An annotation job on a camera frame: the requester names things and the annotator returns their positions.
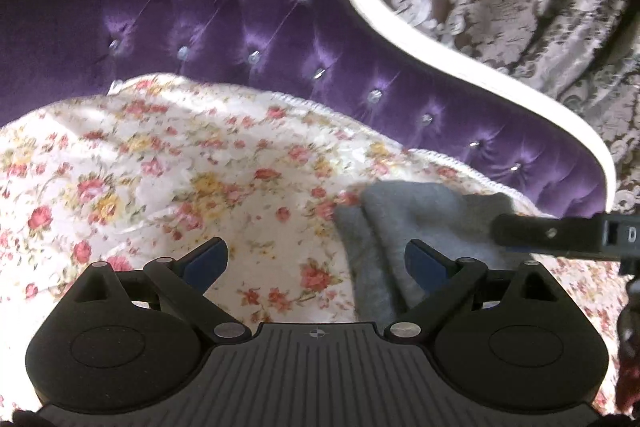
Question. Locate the grey argyle sweater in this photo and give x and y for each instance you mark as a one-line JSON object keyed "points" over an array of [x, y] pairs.
{"points": [[390, 227]]}

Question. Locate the purple tufted headboard white frame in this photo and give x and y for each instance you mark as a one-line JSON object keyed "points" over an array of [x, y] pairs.
{"points": [[260, 7]]}

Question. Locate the floral bedspread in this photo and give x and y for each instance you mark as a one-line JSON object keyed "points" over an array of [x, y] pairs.
{"points": [[175, 167]]}

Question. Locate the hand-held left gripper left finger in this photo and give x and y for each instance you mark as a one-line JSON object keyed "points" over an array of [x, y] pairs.
{"points": [[205, 267]]}

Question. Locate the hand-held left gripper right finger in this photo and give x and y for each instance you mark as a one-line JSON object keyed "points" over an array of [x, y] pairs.
{"points": [[425, 268]]}

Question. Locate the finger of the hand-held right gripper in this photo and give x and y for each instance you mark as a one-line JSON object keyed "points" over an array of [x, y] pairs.
{"points": [[545, 232]]}

